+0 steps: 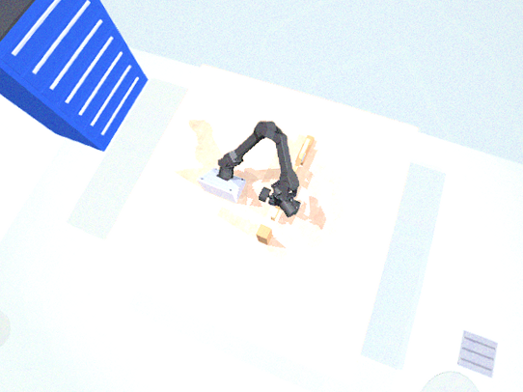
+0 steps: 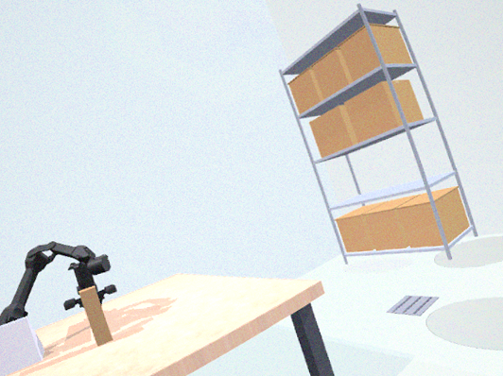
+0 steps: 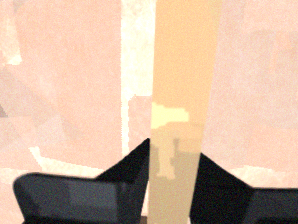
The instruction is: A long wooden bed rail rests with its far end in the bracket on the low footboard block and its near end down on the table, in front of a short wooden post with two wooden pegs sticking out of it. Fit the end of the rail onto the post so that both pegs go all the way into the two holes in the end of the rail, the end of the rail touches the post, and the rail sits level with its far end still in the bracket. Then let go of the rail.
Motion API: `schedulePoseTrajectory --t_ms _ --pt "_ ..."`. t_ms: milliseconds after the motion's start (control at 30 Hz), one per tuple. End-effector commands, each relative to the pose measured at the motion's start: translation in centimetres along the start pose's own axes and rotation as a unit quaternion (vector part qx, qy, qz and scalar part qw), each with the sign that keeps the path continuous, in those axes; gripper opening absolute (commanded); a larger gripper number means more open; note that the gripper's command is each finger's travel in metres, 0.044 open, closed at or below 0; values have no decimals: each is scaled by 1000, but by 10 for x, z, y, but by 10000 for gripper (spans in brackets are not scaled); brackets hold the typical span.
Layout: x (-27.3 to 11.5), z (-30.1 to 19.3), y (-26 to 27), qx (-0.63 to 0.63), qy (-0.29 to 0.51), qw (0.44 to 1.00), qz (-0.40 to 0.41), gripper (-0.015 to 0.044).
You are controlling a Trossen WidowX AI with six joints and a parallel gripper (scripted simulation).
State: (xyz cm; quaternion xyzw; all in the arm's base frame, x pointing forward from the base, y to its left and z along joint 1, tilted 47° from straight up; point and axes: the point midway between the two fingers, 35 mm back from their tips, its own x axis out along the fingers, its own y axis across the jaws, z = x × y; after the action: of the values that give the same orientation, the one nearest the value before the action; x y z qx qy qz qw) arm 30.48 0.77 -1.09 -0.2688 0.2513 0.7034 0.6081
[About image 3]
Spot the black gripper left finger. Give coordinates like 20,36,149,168
12,138,151,224

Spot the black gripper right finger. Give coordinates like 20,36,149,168
188,151,298,224

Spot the long tan wooden rail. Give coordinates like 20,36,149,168
147,0,222,224

